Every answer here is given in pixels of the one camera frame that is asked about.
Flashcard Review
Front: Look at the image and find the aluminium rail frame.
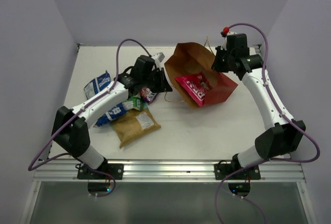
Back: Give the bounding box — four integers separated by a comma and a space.
21, 157, 316, 223

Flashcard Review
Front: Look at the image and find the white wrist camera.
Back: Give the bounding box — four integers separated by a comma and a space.
152, 52, 165, 67
220, 27, 236, 50

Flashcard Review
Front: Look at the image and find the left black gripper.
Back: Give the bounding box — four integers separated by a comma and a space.
141, 67, 172, 93

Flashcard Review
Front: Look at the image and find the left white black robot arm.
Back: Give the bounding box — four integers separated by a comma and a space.
52, 53, 172, 179

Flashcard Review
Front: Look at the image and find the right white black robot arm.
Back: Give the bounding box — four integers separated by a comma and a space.
212, 32, 306, 179

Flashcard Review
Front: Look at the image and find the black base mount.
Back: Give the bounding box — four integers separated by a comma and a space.
75, 163, 124, 198
214, 160, 261, 197

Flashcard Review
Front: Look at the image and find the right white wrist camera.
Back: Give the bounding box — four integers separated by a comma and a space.
220, 27, 236, 50

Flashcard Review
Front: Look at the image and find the purple Fox's candy bag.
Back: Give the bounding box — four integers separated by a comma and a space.
140, 87, 158, 104

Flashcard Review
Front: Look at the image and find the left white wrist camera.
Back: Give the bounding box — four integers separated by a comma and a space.
152, 52, 165, 67

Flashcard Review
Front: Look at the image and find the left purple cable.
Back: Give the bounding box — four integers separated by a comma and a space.
27, 38, 152, 198

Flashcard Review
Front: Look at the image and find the green Fox's candy bag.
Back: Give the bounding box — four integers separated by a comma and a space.
122, 96, 143, 111

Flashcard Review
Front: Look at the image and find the red paper bag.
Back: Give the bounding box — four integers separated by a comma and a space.
164, 42, 238, 108

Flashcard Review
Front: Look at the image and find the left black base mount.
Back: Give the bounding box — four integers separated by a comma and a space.
75, 163, 124, 198

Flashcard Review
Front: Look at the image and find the pink snack bag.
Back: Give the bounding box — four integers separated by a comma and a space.
175, 72, 213, 107

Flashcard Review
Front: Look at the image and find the large blue chip bag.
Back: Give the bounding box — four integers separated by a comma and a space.
82, 71, 128, 127

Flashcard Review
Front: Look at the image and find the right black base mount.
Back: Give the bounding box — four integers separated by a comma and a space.
214, 160, 261, 197

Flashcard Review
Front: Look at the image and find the brown kraft snack bag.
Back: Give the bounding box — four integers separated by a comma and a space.
111, 109, 161, 148

